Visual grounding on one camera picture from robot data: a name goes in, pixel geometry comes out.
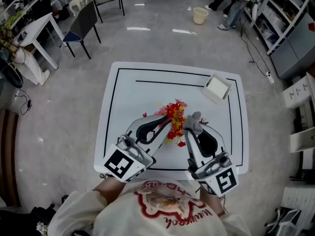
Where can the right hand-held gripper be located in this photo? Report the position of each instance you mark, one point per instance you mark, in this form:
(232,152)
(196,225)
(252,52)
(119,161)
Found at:
(226,179)

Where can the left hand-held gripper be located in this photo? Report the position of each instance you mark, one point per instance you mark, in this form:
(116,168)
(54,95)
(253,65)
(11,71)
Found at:
(119,165)

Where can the grey cloth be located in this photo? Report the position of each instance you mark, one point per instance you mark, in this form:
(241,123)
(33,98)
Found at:
(193,124)

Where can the flower pot with red flowers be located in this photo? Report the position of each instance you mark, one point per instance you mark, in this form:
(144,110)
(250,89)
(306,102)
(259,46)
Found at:
(175,114)

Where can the person's left forearm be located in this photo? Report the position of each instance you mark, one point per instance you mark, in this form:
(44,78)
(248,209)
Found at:
(109,187)

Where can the person's right forearm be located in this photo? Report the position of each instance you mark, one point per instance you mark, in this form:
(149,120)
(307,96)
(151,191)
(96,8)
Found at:
(212,201)

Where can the white square box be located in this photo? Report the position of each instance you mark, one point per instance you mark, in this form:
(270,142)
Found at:
(216,87)

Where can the person's cream printed shirt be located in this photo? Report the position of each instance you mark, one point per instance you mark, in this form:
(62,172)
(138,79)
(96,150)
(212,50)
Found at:
(147,217)

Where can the white power strip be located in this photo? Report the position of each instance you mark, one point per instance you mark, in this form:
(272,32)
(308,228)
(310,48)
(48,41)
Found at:
(270,77)

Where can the white drawer unit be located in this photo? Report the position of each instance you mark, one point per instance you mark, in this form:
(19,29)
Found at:
(299,90)

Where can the cream plastic bucket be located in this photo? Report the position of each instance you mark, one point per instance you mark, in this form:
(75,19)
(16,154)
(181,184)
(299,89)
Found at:
(199,15)

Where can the grey chair with blue seat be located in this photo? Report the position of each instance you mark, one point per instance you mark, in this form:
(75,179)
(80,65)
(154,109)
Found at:
(83,23)

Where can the grey cabinet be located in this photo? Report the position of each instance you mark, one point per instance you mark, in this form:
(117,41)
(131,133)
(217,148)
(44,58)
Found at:
(295,48)

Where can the white stool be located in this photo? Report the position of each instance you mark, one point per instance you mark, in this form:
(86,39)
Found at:
(78,2)

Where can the brown wooden bench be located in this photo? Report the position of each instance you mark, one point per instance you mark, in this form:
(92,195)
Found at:
(8,156)

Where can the black round fan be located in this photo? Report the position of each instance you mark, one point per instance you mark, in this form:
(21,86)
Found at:
(11,75)

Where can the white desk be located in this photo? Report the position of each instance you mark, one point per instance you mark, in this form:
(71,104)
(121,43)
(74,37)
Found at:
(37,28)

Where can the white metal shelf rack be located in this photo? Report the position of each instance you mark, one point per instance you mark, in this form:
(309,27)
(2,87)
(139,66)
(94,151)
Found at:
(283,6)

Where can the black bag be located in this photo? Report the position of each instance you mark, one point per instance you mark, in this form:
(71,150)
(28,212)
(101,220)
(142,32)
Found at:
(22,220)

